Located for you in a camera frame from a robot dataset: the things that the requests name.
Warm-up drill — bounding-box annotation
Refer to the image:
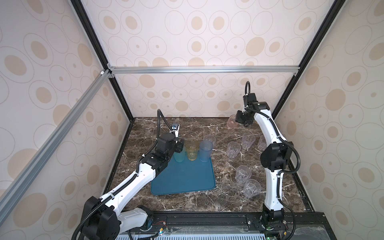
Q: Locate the pink plastic cup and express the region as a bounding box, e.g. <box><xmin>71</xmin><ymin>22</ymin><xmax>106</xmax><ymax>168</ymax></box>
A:
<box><xmin>227</xmin><ymin>115</ymin><xmax>239</xmax><ymax>129</ymax></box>

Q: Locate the green textured plastic cup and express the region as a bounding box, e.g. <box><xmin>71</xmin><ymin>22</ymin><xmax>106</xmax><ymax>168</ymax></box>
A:
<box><xmin>173</xmin><ymin>149</ymin><xmax>187</xmax><ymax>163</ymax></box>

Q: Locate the yellow plastic cup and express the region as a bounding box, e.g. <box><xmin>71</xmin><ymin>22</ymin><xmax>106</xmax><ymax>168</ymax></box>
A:
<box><xmin>185</xmin><ymin>139</ymin><xmax>199</xmax><ymax>161</ymax></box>

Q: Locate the teal plastic tray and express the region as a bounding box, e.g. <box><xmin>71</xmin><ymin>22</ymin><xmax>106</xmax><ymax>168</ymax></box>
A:
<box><xmin>151</xmin><ymin>154</ymin><xmax>216</xmax><ymax>196</ymax></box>

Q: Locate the blue textured plastic cup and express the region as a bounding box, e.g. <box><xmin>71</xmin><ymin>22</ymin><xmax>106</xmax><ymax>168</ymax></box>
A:
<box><xmin>199</xmin><ymin>141</ymin><xmax>213</xmax><ymax>163</ymax></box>

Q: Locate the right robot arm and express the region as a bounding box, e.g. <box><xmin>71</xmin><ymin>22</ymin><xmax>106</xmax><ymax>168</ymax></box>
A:
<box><xmin>236</xmin><ymin>82</ymin><xmax>300</xmax><ymax>230</ymax></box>

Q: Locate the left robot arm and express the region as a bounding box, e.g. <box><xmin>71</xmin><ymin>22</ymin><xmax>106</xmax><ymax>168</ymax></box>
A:
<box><xmin>72</xmin><ymin>131</ymin><xmax>184</xmax><ymax>240</ymax></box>

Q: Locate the clear faceted cup back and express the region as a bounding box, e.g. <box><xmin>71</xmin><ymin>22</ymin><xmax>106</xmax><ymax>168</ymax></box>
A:
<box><xmin>241</xmin><ymin>133</ymin><xmax>256</xmax><ymax>151</ymax></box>

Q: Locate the clear faceted cup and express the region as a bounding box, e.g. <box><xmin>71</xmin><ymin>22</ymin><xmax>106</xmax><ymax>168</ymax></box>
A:
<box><xmin>227</xmin><ymin>142</ymin><xmax>242</xmax><ymax>159</ymax></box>
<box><xmin>241</xmin><ymin>133</ymin><xmax>256</xmax><ymax>151</ymax></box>

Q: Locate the clear cup behind gripper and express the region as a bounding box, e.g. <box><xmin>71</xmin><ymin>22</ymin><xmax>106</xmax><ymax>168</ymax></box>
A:
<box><xmin>258</xmin><ymin>135</ymin><xmax>268</xmax><ymax>152</ymax></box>

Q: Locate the clear faceted cup centre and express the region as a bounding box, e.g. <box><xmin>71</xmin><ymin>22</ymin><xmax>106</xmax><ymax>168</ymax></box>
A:
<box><xmin>227</xmin><ymin>142</ymin><xmax>242</xmax><ymax>159</ymax></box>

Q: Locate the clear cup beside blue cup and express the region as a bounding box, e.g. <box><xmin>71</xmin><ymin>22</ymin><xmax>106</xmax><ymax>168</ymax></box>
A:
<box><xmin>203</xmin><ymin>135</ymin><xmax>216</xmax><ymax>146</ymax></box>

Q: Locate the clear cup front upper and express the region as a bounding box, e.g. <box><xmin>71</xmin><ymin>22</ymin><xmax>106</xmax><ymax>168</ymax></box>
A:
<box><xmin>235</xmin><ymin>166</ymin><xmax>252</xmax><ymax>184</ymax></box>

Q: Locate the clear cup front lower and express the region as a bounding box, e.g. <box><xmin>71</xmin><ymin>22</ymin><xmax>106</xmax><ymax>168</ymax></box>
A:
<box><xmin>242</xmin><ymin>179</ymin><xmax>262</xmax><ymax>198</ymax></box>

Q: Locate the black frame post right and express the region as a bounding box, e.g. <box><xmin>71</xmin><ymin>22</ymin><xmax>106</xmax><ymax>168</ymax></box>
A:
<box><xmin>272</xmin><ymin>0</ymin><xmax>346</xmax><ymax>118</ymax></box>

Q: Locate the black frame post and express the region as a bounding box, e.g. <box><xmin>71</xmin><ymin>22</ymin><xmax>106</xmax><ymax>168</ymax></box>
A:
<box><xmin>70</xmin><ymin>0</ymin><xmax>135</xmax><ymax>122</ymax></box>
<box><xmin>272</xmin><ymin>0</ymin><xmax>346</xmax><ymax>118</ymax></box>

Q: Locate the horizontal aluminium rail back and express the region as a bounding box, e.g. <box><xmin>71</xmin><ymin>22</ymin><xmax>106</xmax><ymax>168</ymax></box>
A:
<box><xmin>110</xmin><ymin>65</ymin><xmax>300</xmax><ymax>75</ymax></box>

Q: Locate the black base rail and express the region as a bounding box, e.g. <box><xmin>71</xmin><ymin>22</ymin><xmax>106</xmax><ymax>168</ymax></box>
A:
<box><xmin>117</xmin><ymin>212</ymin><xmax>336</xmax><ymax>240</ymax></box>

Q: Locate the black frame post left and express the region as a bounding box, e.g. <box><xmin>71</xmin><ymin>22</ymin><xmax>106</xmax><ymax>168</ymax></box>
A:
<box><xmin>70</xmin><ymin>0</ymin><xmax>135</xmax><ymax>122</ymax></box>

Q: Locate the diagonal aluminium rail left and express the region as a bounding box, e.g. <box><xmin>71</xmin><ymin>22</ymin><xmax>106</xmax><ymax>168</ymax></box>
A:
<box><xmin>1</xmin><ymin>69</ymin><xmax>111</xmax><ymax>225</ymax></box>

